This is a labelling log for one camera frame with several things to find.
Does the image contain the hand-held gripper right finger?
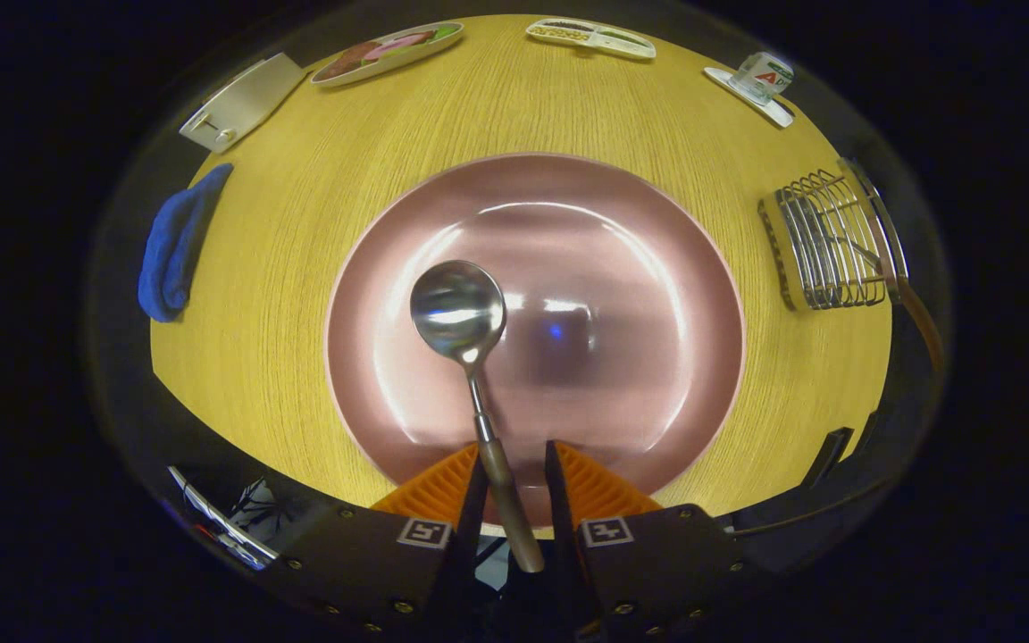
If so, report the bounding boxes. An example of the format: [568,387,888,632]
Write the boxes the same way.
[543,439,749,639]

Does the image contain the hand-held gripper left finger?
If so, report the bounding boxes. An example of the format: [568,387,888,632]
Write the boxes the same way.
[254,443,490,639]

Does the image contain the wooden-handled metal spoon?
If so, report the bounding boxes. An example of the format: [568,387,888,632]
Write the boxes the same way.
[410,260,546,573]

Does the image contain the wooden-handled metal fork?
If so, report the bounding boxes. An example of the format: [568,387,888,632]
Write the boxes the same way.
[845,232,947,374]

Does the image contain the black table clamp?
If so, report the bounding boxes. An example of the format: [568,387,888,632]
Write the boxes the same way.
[802,427,855,489]

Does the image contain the pink round plate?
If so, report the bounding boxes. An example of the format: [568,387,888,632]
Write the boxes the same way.
[325,154,746,528]

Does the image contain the blue cloth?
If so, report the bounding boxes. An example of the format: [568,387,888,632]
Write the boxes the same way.
[138,163,235,323]

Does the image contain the white plate of food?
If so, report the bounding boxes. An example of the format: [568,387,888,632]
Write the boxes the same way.
[310,21,464,88]

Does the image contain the white square coaster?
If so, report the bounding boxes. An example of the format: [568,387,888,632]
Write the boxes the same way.
[703,67,795,129]

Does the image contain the white toaster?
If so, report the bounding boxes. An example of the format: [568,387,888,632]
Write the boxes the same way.
[179,52,308,154]

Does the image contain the brown meat patty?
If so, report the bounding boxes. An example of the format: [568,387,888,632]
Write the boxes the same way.
[316,40,381,81]

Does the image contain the pink ham slice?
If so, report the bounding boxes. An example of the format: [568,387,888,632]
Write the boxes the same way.
[363,32,435,62]

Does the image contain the white divided dish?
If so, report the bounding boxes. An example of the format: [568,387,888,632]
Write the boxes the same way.
[525,17,657,60]

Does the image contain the small labelled drink bottle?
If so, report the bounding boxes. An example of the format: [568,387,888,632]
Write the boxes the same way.
[729,51,795,106]

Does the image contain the tangled black cables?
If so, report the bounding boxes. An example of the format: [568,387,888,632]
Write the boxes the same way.
[229,478,288,541]

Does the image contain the metal wire cutlery basket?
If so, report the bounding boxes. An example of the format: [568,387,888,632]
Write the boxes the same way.
[757,159,910,313]

